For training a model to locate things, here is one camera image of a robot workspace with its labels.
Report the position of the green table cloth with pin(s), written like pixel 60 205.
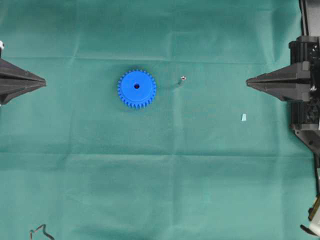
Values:
pixel 75 158

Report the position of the small metal shaft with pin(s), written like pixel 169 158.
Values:
pixel 182 80

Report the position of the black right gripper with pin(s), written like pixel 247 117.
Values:
pixel 305 64

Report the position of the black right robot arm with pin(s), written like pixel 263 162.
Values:
pixel 299 82

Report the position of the blue plastic gear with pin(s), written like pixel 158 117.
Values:
pixel 137 88

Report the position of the small pale tape piece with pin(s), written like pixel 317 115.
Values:
pixel 244 117

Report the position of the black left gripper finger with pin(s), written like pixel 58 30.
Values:
pixel 12 72
pixel 12 89

